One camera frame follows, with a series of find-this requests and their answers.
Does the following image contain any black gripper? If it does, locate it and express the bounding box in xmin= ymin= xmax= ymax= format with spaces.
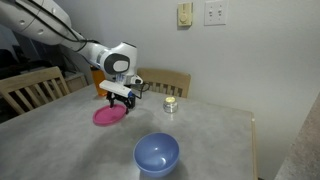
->
xmin=106 ymin=90 xmax=137 ymax=115

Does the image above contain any pink plate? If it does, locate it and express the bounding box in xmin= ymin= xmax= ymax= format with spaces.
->
xmin=92 ymin=103 xmax=129 ymax=127

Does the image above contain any blue plastic bowl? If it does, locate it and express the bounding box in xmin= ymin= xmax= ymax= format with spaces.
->
xmin=133 ymin=132 xmax=181 ymax=178

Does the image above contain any orange water bottle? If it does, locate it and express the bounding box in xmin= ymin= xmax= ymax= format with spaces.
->
xmin=90 ymin=65 xmax=108 ymax=98

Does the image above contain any light wooden cabinet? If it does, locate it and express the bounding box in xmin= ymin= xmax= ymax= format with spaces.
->
xmin=63 ymin=71 xmax=90 ymax=94

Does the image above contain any small glass candle jar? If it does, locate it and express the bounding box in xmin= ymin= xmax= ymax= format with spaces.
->
xmin=162 ymin=96 xmax=179 ymax=114

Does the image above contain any wooden chair back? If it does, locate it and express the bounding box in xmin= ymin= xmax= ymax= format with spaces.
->
xmin=136 ymin=67 xmax=192 ymax=99

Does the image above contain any wooden slat-back chair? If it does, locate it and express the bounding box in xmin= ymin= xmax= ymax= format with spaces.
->
xmin=0 ymin=65 xmax=71 ymax=116

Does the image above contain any grey speckled countertop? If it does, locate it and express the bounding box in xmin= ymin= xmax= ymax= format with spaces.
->
xmin=274 ymin=93 xmax=320 ymax=180

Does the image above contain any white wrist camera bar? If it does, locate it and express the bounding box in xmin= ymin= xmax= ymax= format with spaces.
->
xmin=98 ymin=79 xmax=133 ymax=99

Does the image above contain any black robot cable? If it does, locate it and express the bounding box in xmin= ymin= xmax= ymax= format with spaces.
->
xmin=130 ymin=81 xmax=151 ymax=101

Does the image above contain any beige wall dimmer switch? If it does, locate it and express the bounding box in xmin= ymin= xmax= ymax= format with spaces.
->
xmin=177 ymin=2 xmax=194 ymax=28

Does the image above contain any white double light switch plate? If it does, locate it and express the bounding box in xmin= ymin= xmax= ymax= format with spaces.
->
xmin=203 ymin=0 xmax=229 ymax=27

